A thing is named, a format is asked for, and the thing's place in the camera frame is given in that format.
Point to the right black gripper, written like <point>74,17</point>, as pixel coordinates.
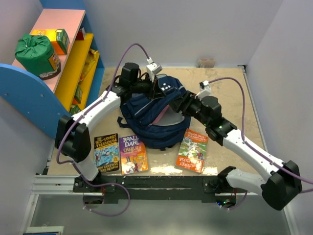
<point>184,103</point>

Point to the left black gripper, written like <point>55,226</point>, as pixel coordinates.
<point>154,91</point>

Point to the pink pencil case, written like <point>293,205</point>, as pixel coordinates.
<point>161,114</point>

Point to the navy blue school backpack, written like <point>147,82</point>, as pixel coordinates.
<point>139,112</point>

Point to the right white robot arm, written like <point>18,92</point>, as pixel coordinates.
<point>277,182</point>

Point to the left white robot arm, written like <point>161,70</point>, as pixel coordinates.
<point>73,133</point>

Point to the yellow snack bag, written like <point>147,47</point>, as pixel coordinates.
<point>89,62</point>

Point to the orange 78-storey treehouse book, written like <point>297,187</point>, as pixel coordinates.
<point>192,151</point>

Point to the Roald Dahl Charlie book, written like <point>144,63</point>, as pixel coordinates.
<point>133,155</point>

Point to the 169-storey treehouse book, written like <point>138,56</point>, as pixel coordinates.
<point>107,153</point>

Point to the green box on lower shelf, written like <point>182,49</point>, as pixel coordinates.
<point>78,95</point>

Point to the small box on yellow shelf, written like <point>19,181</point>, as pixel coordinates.
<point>81,35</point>

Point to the yellow green carton box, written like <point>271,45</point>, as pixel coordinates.
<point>58,38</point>

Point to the blue pink yellow shelf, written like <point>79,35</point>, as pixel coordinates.
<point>46,93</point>

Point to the green wrapped round package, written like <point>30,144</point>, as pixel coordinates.
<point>37,55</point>

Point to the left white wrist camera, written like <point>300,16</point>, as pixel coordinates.
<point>152,68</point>

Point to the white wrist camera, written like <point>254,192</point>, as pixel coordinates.
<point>205,89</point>
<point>152,68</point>

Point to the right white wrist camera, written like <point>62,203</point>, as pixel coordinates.
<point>205,89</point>

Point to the small box at back wall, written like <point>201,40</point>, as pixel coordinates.
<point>205,63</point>

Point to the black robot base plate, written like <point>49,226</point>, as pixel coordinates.
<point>187,188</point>

